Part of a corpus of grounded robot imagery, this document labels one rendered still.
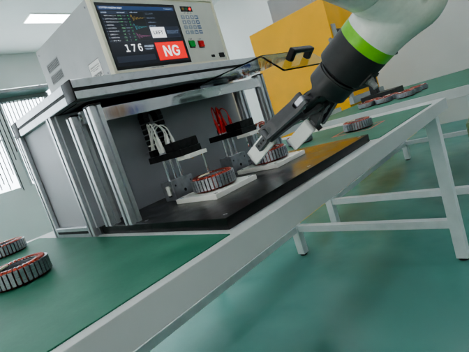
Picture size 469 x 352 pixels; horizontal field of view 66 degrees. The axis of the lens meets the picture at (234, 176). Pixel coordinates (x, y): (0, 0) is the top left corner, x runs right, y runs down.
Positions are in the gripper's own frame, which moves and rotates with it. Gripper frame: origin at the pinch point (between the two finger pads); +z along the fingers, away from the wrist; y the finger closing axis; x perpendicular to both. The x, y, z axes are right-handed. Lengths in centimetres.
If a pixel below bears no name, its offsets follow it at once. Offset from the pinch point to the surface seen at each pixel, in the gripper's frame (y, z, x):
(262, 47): 333, 159, 221
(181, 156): -4.5, 20.7, 16.1
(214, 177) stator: -3.7, 16.4, 5.7
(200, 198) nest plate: -7.6, 20.1, 3.6
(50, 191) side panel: -23, 57, 37
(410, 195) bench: 164, 63, -29
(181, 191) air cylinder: -2.4, 31.8, 11.9
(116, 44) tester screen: -8.2, 12.3, 47.2
